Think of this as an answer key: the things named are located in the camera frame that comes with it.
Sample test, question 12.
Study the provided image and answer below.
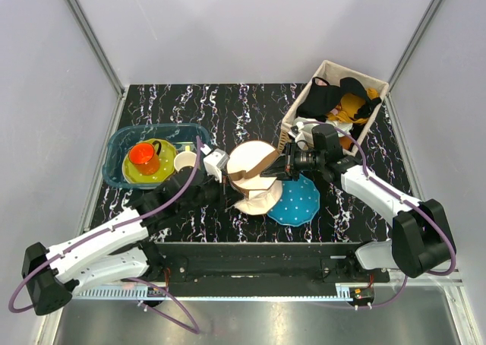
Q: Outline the black garment in basket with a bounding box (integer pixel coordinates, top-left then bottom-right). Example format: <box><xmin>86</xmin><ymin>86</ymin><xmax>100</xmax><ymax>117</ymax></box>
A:
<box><xmin>296</xmin><ymin>77</ymin><xmax>382</xmax><ymax>122</ymax></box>

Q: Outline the yellow-green plate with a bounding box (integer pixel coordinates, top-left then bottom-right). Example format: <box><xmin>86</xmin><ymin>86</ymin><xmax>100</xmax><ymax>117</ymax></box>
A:
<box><xmin>122</xmin><ymin>138</ymin><xmax>177</xmax><ymax>186</ymax></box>

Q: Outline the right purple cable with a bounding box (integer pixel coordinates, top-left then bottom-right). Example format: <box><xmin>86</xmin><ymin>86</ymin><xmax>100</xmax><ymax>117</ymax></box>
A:
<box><xmin>298</xmin><ymin>119</ymin><xmax>458</xmax><ymax>311</ymax></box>

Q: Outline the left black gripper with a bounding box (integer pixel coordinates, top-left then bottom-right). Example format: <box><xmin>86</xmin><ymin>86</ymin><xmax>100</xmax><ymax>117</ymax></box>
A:
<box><xmin>178</xmin><ymin>169</ymin><xmax>245</xmax><ymax>215</ymax></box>

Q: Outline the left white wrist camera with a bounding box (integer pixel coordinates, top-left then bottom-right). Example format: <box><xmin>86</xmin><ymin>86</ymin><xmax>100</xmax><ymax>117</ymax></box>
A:
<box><xmin>201</xmin><ymin>144</ymin><xmax>229</xmax><ymax>183</ymax></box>

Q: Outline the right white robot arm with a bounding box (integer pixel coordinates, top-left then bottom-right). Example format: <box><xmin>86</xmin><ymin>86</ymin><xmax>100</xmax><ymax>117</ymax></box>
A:
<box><xmin>261</xmin><ymin>122</ymin><xmax>456</xmax><ymax>282</ymax></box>

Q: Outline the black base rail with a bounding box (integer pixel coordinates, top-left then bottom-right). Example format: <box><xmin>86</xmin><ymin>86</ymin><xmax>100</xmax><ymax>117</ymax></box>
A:
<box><xmin>142</xmin><ymin>242</ymin><xmax>390</xmax><ymax>297</ymax></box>

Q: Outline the cream ceramic cup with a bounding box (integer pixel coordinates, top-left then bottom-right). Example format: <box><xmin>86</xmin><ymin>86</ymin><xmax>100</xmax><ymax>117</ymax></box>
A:
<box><xmin>174</xmin><ymin>150</ymin><xmax>197</xmax><ymax>172</ymax></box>

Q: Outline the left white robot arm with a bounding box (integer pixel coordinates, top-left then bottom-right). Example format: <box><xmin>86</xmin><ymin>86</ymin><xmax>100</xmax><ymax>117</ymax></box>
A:
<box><xmin>21</xmin><ymin>168</ymin><xmax>243</xmax><ymax>316</ymax></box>

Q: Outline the blue polka dot plate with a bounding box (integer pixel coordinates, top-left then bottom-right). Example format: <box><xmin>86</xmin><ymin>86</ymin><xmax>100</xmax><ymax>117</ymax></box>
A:
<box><xmin>267</xmin><ymin>174</ymin><xmax>320</xmax><ymax>227</ymax></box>

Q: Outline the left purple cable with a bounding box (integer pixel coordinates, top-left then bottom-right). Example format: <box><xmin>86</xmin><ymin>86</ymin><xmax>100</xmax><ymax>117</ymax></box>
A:
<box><xmin>8</xmin><ymin>135</ymin><xmax>202</xmax><ymax>334</ymax></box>

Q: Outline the purple cable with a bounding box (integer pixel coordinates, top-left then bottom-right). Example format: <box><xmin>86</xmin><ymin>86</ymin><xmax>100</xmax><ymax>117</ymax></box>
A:
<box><xmin>298</xmin><ymin>119</ymin><xmax>458</xmax><ymax>311</ymax></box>
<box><xmin>8</xmin><ymin>135</ymin><xmax>202</xmax><ymax>334</ymax></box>

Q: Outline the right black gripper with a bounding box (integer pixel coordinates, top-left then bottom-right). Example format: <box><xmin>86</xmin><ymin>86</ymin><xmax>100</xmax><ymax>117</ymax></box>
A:
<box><xmin>260</xmin><ymin>141</ymin><xmax>325</xmax><ymax>182</ymax></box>

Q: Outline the cream round laundry bag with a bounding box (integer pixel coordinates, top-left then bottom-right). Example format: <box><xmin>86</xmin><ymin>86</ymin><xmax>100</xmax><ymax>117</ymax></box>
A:
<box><xmin>226</xmin><ymin>140</ymin><xmax>282</xmax><ymax>216</ymax></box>

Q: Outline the orange mug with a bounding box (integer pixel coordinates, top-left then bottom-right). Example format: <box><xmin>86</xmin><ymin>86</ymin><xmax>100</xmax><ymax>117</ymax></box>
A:
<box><xmin>128</xmin><ymin>142</ymin><xmax>160</xmax><ymax>176</ymax></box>

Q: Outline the wicker basket with liner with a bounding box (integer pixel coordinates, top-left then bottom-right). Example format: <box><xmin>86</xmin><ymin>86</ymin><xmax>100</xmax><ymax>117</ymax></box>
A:
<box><xmin>278</xmin><ymin>60</ymin><xmax>390</xmax><ymax>150</ymax></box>

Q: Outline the mustard yellow garment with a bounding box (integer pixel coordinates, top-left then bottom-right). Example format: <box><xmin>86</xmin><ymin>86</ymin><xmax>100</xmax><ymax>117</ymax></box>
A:
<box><xmin>327</xmin><ymin>88</ymin><xmax>381</xmax><ymax>139</ymax></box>

